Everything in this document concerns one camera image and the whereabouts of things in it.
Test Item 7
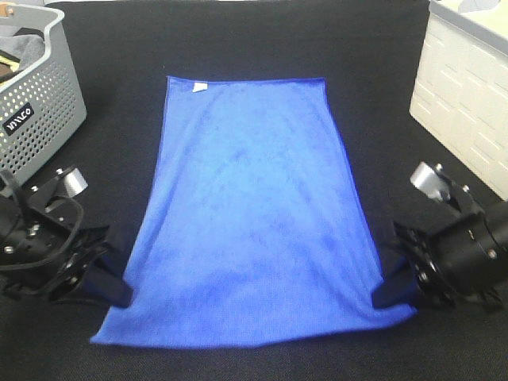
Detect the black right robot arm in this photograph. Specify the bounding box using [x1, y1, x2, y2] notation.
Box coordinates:
[371, 193, 507, 313]

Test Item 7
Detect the white plastic storage box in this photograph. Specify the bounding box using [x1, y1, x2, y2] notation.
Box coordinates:
[409, 1, 507, 199]

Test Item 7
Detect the blue microfibre towel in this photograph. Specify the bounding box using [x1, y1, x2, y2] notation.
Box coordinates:
[91, 77, 415, 348]

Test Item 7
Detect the black table cloth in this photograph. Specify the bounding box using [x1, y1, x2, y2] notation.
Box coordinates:
[1, 1, 507, 380]

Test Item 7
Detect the brown cloth in basket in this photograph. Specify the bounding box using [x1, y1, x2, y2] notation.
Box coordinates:
[0, 63, 17, 84]

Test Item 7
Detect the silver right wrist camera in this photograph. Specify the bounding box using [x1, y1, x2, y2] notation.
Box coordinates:
[410, 162, 450, 202]

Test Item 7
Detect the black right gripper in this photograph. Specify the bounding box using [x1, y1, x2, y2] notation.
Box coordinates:
[371, 187, 502, 313]

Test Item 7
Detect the grey perforated laundry basket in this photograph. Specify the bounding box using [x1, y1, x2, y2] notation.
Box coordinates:
[1, 2, 87, 184]

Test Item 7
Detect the grey towel in basket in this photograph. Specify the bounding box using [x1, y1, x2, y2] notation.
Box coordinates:
[1, 34, 45, 71]

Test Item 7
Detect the yellow cloth in basket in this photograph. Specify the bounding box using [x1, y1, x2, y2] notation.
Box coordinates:
[0, 56, 19, 71]

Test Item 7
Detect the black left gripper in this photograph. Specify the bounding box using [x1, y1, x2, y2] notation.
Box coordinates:
[1, 174, 133, 308]

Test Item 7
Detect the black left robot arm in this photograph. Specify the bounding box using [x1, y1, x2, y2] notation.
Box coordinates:
[1, 167, 133, 308]

